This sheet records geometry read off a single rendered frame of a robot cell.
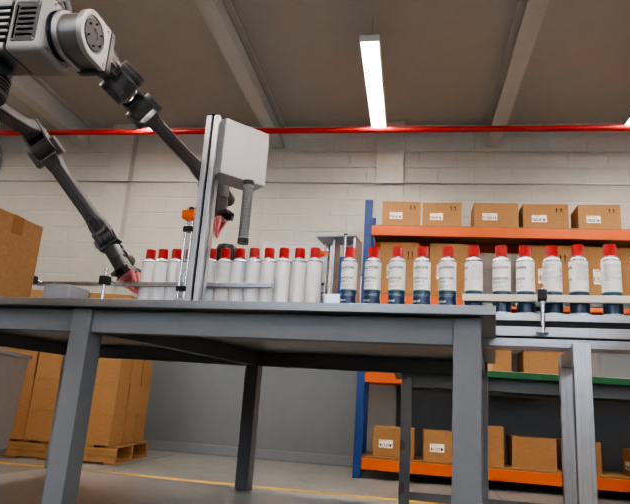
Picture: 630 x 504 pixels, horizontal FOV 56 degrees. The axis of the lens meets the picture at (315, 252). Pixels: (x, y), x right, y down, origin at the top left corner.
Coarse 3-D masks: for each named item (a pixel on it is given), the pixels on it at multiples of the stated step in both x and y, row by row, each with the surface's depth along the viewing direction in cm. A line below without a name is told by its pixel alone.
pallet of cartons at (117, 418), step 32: (32, 352) 502; (32, 384) 496; (96, 384) 493; (128, 384) 516; (32, 416) 489; (96, 416) 486; (128, 416) 519; (32, 448) 484; (96, 448) 481; (128, 448) 516
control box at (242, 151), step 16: (224, 128) 189; (240, 128) 193; (224, 144) 188; (240, 144) 192; (256, 144) 196; (224, 160) 187; (240, 160) 191; (256, 160) 195; (224, 176) 188; (240, 176) 190; (256, 176) 194
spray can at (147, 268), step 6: (150, 252) 205; (150, 258) 205; (144, 264) 204; (150, 264) 203; (144, 270) 203; (150, 270) 203; (144, 276) 202; (150, 276) 203; (144, 288) 201; (150, 288) 202; (138, 294) 202; (144, 294) 201
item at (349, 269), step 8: (352, 248) 185; (352, 256) 184; (344, 264) 183; (352, 264) 182; (344, 272) 182; (352, 272) 182; (344, 280) 181; (352, 280) 181; (344, 288) 181; (352, 288) 181; (344, 296) 180; (352, 296) 180
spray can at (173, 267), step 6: (174, 252) 202; (180, 252) 203; (174, 258) 201; (180, 258) 202; (168, 264) 201; (174, 264) 200; (168, 270) 200; (174, 270) 199; (168, 276) 199; (174, 276) 199; (168, 288) 198; (174, 288) 198; (168, 294) 197; (174, 294) 198
